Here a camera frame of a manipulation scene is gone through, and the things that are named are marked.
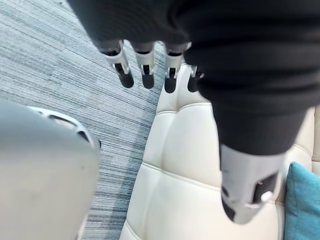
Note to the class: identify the teal cushion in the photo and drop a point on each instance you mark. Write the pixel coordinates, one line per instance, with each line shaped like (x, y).
(303, 200)

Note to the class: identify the silver robot leg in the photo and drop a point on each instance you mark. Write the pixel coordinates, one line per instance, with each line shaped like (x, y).
(42, 170)

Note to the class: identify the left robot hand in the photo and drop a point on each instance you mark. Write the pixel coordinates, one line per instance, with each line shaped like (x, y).
(240, 62)

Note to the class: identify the white leather sofa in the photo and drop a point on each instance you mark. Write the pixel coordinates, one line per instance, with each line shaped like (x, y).
(190, 160)

